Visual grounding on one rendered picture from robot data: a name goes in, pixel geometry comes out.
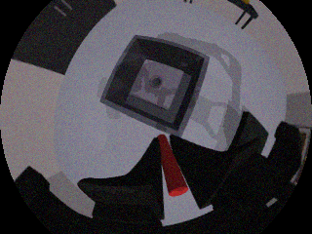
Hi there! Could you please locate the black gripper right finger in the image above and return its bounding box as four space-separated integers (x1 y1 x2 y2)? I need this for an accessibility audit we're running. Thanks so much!
171 136 261 210

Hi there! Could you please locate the red peg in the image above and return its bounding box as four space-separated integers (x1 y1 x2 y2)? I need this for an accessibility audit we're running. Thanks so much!
157 134 188 196

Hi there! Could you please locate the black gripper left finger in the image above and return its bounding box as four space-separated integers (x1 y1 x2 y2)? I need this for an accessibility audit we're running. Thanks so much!
77 137 165 219

